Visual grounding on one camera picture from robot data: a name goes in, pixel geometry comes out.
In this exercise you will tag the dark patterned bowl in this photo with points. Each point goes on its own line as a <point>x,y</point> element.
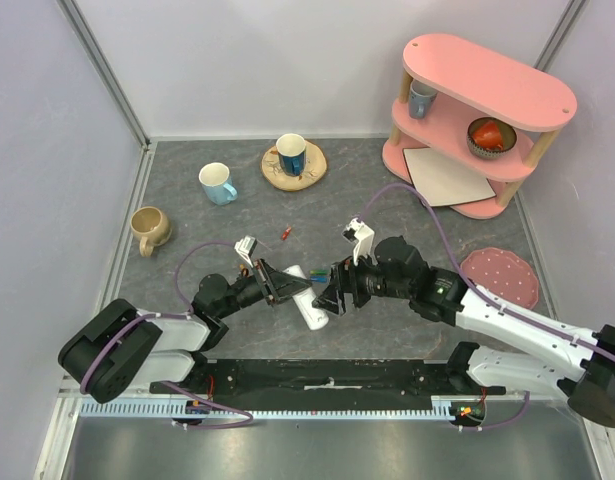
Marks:
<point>509,139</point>

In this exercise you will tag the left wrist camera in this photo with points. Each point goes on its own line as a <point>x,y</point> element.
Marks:
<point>245,248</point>

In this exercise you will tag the beige floral plate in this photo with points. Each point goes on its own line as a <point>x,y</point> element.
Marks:
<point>314,169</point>

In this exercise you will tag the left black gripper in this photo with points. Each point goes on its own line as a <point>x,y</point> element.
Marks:
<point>280,285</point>

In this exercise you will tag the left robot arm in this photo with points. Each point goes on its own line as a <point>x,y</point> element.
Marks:
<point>123,345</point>

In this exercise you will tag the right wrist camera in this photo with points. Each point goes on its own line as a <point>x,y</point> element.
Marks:
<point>361,236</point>

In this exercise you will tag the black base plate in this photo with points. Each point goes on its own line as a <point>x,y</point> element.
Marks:
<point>327,385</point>

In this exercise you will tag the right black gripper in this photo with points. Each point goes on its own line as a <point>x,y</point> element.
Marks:
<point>347,285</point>

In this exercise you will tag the white remote control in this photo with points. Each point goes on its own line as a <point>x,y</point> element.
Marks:
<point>315,318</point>

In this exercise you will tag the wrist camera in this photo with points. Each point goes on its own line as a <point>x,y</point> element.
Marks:
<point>361,236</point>
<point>245,248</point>

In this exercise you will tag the light blue mug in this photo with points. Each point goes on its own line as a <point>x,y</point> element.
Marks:
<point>216,181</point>

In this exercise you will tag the grey-blue mug on shelf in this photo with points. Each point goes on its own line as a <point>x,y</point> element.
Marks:
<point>421,98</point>

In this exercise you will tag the dark blue mug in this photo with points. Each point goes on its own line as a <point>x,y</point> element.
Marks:
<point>291,149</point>

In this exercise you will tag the white square plate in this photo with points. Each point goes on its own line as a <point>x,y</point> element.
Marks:
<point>443,181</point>

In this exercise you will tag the beige mug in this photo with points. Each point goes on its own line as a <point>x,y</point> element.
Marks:
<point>151,227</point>

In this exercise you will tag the pink three-tier shelf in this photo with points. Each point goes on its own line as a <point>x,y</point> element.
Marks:
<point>485,112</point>

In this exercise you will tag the pink dotted plate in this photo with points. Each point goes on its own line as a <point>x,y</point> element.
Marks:
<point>504,274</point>

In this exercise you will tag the red orange battery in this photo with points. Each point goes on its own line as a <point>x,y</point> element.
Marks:
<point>286,233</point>

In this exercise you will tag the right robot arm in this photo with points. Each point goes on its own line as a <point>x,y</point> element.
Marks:
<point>575,362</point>

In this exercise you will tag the red cup in bowl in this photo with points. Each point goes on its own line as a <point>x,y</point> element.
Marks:
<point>488,136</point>

